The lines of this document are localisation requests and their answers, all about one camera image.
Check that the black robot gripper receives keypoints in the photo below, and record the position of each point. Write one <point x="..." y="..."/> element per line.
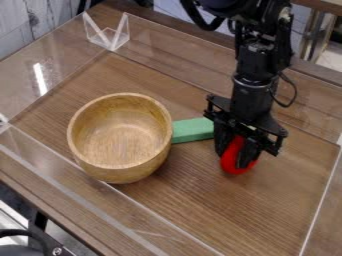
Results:
<point x="244" y="115"/>

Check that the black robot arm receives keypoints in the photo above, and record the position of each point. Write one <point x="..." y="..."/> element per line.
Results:
<point x="260" y="25"/>

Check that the black table leg clamp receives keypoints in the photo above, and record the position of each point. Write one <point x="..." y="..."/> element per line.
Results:
<point x="42" y="241"/>

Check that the wooden bowl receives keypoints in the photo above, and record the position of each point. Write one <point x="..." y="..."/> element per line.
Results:
<point x="119" y="137"/>

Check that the red felt strawberry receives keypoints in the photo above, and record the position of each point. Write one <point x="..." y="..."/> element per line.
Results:
<point x="228" y="158"/>

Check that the clear acrylic corner bracket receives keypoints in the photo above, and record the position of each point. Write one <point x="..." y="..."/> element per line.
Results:
<point x="108" y="38"/>

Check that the green rectangular block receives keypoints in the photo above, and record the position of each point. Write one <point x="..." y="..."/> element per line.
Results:
<point x="189" y="130"/>

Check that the wooden furniture frame background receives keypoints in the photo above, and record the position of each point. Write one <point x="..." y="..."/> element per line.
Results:
<point x="314" y="20"/>

